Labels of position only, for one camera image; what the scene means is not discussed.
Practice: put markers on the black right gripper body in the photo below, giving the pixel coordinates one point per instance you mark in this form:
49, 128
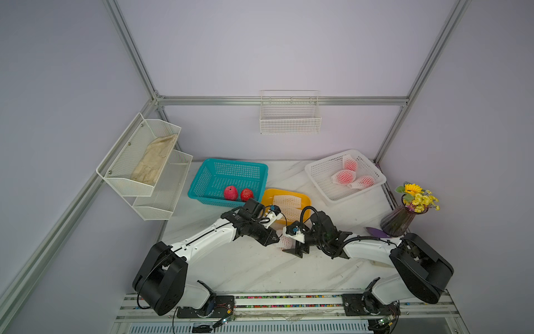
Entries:
304, 246

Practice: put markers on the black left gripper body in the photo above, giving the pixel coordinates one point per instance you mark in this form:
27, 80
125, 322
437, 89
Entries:
261, 234

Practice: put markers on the white foam net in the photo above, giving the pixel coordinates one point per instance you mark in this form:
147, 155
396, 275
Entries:
291, 214
287, 201

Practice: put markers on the netted red apple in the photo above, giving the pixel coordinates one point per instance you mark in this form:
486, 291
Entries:
231, 193
246, 195

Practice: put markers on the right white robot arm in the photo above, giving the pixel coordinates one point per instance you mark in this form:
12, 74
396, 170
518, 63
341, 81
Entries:
421, 272

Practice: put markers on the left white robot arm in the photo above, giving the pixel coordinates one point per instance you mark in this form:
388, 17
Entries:
162, 279

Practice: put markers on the yellow plastic tub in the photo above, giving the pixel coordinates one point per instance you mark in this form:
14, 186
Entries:
267, 201

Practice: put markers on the teal plastic perforated basket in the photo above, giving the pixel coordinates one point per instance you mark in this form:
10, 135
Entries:
215, 175

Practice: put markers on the white plastic perforated basket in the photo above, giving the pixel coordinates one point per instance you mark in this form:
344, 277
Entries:
320, 172

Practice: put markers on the purple and pink cloth items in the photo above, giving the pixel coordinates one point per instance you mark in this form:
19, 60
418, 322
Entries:
378, 233

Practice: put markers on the netted apple top back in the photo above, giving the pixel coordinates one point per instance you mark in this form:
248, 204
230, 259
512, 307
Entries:
349, 163

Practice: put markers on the dark glass vase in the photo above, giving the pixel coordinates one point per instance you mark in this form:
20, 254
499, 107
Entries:
398, 221

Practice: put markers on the yellow flower bouquet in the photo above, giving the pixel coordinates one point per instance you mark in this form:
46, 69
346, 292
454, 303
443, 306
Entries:
416, 199

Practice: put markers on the beige cloth in shelf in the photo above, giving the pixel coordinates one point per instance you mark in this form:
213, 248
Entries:
152, 163

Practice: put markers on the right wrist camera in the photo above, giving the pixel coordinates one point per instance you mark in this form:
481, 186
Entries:
295, 233

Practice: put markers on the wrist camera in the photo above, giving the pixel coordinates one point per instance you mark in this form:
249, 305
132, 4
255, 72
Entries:
295, 233
272, 215

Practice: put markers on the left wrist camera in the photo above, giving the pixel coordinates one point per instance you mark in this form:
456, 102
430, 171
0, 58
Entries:
272, 215

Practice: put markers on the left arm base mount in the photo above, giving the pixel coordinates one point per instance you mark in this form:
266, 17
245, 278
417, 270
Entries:
200, 301

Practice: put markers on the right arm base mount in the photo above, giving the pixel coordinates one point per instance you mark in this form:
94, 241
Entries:
366, 304

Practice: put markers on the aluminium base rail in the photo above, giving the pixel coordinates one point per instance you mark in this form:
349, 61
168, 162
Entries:
293, 312

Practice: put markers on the white wire wall basket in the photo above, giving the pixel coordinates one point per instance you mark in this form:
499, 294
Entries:
289, 112

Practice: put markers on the white two-tier wire shelf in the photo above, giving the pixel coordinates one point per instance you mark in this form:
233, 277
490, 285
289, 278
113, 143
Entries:
151, 203

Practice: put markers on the aluminium frame structure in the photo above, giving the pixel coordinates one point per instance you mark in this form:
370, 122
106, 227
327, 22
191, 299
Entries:
18, 292

